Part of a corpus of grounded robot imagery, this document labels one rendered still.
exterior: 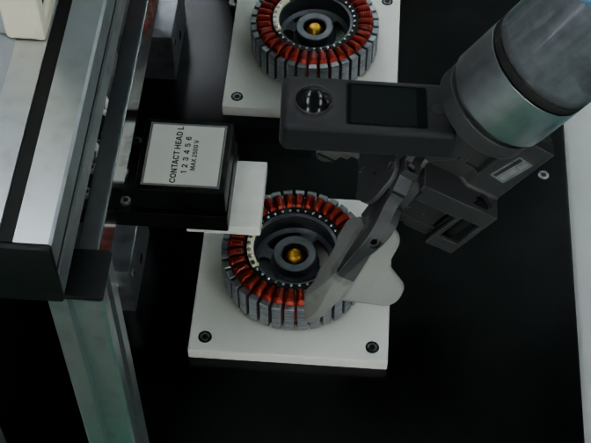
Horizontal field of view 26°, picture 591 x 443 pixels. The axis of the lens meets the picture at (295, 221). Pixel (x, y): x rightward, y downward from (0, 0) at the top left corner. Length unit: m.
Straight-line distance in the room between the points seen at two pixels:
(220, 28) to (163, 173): 0.33
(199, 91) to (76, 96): 0.47
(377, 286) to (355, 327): 0.08
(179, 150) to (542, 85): 0.27
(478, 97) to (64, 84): 0.26
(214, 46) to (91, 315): 0.52
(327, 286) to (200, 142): 0.13
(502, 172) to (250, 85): 0.33
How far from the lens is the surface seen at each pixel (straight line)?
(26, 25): 0.70
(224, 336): 0.97
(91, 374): 0.76
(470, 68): 0.80
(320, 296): 0.89
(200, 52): 1.17
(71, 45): 0.70
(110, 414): 0.80
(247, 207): 0.91
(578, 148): 1.14
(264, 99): 1.11
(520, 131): 0.80
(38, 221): 0.63
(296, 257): 0.98
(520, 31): 0.77
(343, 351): 0.96
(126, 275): 0.96
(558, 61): 0.76
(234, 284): 0.95
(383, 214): 0.85
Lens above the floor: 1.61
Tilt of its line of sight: 54 degrees down
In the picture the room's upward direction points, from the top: straight up
